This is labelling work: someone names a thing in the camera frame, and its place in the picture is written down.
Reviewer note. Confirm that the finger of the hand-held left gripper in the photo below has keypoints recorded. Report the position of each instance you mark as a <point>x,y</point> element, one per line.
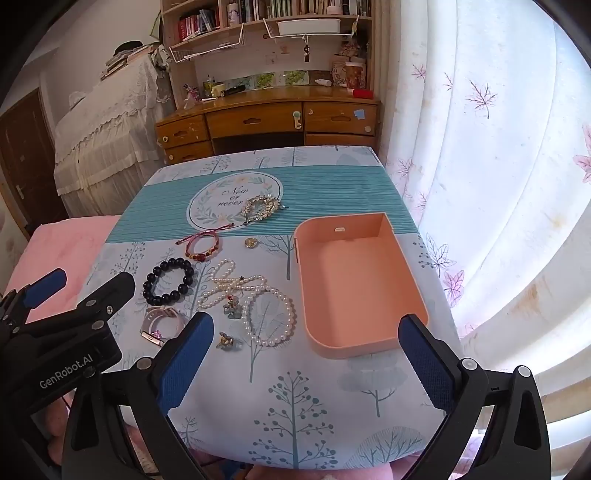
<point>44,286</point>
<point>106,295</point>

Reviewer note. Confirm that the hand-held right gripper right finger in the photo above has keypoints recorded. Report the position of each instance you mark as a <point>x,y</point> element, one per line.
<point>429,364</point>

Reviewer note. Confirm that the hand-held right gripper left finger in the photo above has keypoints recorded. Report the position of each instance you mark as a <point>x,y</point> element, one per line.
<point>184,360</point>

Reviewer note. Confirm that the small flower earring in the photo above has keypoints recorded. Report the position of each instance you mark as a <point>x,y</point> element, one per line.
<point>229,308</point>
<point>229,342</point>

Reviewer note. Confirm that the pink cardboard jewellery box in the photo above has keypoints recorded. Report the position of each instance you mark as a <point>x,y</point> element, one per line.
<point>360,286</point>

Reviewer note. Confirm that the gold filigree hair ornament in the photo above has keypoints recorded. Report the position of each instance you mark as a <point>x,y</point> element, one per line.
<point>261,207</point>

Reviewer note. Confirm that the pink blanket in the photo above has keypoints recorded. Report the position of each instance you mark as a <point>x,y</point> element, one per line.
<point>55,249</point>

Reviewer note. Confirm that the tree print tablecloth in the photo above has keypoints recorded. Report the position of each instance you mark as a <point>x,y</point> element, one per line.
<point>323,415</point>

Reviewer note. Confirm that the brown wooden door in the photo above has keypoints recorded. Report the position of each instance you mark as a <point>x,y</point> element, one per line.
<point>27,166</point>

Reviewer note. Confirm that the small gold pendant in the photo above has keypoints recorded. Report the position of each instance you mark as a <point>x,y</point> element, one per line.
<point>250,243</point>

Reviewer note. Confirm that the white lace furniture cover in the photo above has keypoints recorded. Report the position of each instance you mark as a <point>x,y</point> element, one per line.
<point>106,138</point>

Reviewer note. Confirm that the white leaf print curtain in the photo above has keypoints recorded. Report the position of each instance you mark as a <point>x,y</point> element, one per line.
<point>498,161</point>

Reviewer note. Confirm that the wooden desk with drawers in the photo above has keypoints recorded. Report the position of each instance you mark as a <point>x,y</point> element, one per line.
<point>258,117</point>

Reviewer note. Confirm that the stack of books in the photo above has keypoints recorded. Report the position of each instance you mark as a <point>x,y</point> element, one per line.
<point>124,57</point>

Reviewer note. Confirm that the black stick-shaped object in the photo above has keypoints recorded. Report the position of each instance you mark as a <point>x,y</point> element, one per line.
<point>233,88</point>

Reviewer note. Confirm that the green white drawer lock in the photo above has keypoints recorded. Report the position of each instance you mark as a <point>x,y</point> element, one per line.
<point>297,121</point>

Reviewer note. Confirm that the blue sticker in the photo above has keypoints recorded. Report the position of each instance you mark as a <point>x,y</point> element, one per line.
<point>359,114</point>

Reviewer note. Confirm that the wooden bookshelf hutch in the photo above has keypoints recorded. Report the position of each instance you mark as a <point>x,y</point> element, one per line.
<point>221,46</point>

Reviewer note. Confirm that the green picture strip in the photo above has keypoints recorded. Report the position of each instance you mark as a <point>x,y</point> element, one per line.
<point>277,78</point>

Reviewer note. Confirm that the red cylinder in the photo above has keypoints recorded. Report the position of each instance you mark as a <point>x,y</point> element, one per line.
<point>363,93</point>

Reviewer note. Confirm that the row of red books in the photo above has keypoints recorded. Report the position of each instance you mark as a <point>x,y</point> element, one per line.
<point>198,24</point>

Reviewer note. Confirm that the patterned paper cup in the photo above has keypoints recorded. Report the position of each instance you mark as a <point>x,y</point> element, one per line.
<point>350,74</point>

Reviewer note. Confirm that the white tube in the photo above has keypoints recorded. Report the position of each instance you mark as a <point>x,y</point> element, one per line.
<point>323,82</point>

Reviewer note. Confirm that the row of upright books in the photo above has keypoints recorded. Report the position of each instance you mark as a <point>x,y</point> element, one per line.
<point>295,7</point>

